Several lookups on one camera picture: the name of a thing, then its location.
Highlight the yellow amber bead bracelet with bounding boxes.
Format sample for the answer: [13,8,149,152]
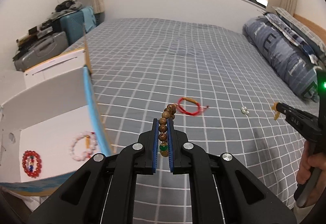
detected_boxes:
[270,102,281,122]

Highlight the pink bead bracelet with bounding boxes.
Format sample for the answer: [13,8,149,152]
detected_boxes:
[69,130,99,162]

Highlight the red bead bracelet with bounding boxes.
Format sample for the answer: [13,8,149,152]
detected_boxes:
[21,150,43,179]

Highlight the white blue yellow cardboard box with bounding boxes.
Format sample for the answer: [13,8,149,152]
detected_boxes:
[1,44,113,196]

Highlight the red cord bracelet gold tube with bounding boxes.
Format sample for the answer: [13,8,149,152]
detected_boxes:
[176,97,209,117]

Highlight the brown wooden bead bracelet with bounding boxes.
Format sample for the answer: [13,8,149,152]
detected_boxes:
[158,103,178,158]

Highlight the red cord bracelet gold charm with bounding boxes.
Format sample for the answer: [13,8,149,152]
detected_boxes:
[85,132,97,158]

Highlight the person's right hand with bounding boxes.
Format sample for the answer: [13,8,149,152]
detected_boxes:
[296,141,325,208]

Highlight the small silver white earrings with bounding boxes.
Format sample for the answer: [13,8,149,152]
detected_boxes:
[240,107,249,115]

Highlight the folded blue grey duvet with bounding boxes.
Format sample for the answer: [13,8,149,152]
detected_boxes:
[243,12,319,102]

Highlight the grey checked pillow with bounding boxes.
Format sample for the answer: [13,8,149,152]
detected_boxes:
[273,7,325,65]

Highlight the grey checked bed sheet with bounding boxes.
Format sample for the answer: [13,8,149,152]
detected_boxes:
[72,19,318,208]

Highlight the wooden headboard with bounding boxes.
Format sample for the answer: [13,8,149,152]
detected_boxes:
[293,13,326,42]

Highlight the grey hard suitcase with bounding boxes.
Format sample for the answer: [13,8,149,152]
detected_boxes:
[13,32,68,72]

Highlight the teal suitcase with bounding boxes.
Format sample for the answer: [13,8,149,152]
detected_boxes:
[60,6,97,45]

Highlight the black clutter pile on suitcases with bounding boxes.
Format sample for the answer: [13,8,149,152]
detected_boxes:
[13,0,83,61]

